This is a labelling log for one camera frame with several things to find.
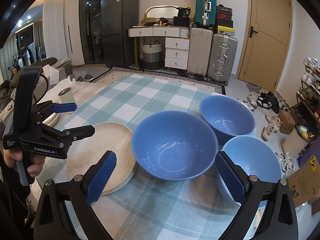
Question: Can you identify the white paper towel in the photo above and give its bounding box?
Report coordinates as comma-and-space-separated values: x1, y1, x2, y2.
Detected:
40, 78, 86, 103

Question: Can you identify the silver aluminium suitcase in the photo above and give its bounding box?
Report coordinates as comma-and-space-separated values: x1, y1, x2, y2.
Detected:
207, 33, 238, 85

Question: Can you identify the woven laundry basket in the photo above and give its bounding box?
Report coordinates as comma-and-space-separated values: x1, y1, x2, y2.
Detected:
142, 40, 163, 70

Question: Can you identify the wooden shoe rack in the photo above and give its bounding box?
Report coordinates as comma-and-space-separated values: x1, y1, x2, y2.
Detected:
296, 57, 319, 129

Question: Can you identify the black glass cabinet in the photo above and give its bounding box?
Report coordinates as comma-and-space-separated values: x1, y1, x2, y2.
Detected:
79, 0, 105, 64

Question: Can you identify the cardboard box on floor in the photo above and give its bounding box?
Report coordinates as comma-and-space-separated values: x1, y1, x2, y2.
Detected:
286, 155, 319, 207

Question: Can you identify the teal suitcase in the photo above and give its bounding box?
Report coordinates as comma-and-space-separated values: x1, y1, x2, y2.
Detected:
195, 0, 217, 27

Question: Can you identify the black refrigerator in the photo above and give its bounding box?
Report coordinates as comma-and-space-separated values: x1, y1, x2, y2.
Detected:
101, 0, 139, 68

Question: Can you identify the purple bag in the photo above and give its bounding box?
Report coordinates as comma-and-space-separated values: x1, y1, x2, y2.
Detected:
297, 137, 320, 167

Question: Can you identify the cream tumbler cup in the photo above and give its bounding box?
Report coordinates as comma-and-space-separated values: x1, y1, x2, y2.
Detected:
58, 87, 75, 103

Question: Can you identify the light blue bowl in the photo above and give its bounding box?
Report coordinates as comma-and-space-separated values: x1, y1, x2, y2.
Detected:
216, 135, 283, 205

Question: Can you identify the stack of shoe boxes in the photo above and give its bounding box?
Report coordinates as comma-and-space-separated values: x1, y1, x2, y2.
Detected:
215, 4, 235, 36

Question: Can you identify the tissue box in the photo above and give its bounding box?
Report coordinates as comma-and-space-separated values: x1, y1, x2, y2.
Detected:
48, 62, 73, 85

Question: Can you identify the beige suitcase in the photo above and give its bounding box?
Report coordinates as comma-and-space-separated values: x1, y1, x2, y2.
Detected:
187, 28, 213, 76

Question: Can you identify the white vanity desk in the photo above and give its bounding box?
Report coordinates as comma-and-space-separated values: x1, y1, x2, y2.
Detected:
128, 26, 190, 68

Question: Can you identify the wooden door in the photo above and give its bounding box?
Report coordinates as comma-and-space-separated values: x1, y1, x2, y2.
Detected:
237, 0, 292, 92

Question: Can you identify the oval vanity mirror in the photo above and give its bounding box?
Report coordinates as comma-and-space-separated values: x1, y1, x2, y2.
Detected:
144, 5, 179, 25

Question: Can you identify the large blue bowl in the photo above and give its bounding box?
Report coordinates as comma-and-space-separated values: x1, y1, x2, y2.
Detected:
131, 111, 219, 181

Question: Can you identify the person's left hand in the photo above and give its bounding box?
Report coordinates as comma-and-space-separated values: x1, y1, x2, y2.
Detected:
3, 148, 46, 178

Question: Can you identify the white drawer unit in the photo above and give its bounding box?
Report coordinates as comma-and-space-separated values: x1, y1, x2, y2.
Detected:
165, 37, 190, 70

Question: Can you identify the white trash bin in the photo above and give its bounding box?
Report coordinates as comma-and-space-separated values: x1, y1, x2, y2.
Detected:
283, 125, 310, 158

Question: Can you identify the dotted floor rug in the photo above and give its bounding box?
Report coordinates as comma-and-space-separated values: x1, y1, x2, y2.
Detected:
91, 67, 226, 95

